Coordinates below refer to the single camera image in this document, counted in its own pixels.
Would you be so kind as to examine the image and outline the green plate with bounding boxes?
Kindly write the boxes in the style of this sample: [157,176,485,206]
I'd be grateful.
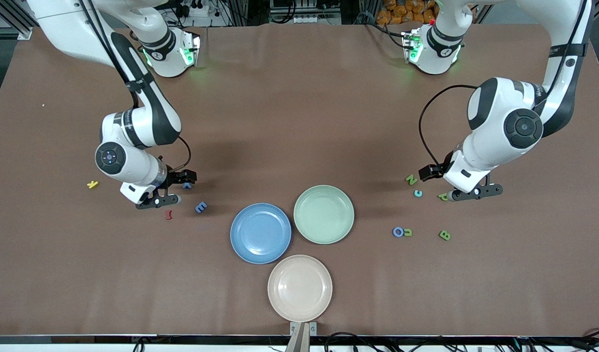
[293,185,355,245]

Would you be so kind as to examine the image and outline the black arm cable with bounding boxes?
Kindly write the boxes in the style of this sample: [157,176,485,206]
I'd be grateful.
[418,0,588,169]
[79,0,192,173]

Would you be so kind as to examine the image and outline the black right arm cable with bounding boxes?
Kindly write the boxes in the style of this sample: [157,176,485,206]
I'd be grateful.
[79,0,192,173]

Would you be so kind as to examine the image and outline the black base cable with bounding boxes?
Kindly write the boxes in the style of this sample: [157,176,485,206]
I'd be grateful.
[365,20,408,47]

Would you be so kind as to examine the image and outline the bag of orange items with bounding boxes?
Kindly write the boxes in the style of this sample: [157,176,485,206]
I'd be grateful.
[376,0,439,25]

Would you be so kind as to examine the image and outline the grey metal bracket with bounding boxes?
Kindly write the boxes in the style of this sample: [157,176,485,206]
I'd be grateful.
[289,321,318,352]

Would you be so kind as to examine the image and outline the aluminium frame post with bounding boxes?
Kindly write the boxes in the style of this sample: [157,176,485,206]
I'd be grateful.
[0,0,33,41]

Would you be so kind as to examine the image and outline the blue plate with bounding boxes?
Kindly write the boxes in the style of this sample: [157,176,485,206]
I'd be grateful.
[230,203,292,265]

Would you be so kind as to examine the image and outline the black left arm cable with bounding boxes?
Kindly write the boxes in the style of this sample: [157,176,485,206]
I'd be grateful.
[418,0,588,169]

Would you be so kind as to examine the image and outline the beige plate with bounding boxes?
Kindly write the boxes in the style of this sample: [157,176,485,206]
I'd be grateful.
[267,254,333,323]

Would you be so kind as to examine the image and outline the white power strip black plugs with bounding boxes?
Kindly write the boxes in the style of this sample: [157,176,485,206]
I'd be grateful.
[175,0,209,18]

